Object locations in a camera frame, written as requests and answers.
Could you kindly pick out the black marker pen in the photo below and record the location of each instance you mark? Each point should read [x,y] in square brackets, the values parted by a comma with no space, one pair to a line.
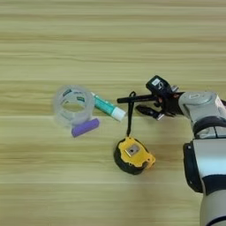
[123,100]

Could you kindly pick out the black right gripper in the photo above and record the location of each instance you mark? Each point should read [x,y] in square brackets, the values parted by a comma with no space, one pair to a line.
[170,104]

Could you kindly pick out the green and white glue stick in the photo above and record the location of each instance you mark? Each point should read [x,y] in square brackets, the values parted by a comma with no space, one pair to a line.
[106,106]

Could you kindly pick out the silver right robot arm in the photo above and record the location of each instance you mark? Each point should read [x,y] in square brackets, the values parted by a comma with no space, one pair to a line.
[212,159]

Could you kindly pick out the purple rectangular eraser block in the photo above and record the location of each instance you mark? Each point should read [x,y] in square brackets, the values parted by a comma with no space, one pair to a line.
[85,127]

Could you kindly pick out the clear adhesive tape roll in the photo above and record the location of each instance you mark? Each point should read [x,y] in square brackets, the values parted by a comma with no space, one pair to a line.
[58,110]

